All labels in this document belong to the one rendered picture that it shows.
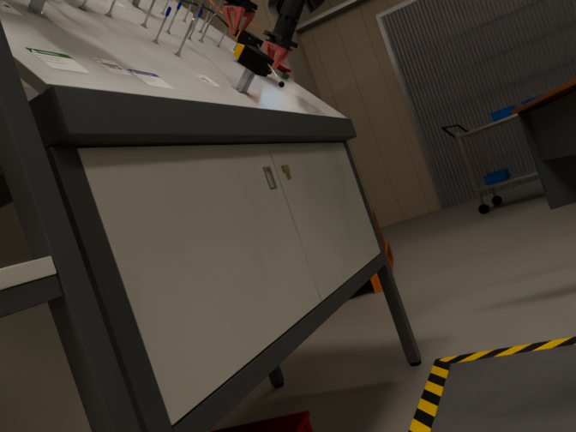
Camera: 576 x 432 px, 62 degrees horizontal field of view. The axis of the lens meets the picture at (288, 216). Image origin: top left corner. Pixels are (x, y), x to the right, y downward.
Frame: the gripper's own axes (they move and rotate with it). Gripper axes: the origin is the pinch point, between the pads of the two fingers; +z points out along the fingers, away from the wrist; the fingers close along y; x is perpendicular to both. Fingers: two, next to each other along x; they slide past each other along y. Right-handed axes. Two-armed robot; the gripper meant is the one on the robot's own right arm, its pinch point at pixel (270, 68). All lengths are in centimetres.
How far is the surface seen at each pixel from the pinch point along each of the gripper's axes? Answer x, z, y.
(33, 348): 30, 46, 83
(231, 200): 31, 24, 47
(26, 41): 10, 7, 80
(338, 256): 43, 38, 5
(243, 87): 12.4, 5.5, 28.4
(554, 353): 103, 43, -29
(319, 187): 29.5, 24.2, 3.0
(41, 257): 38, 25, 92
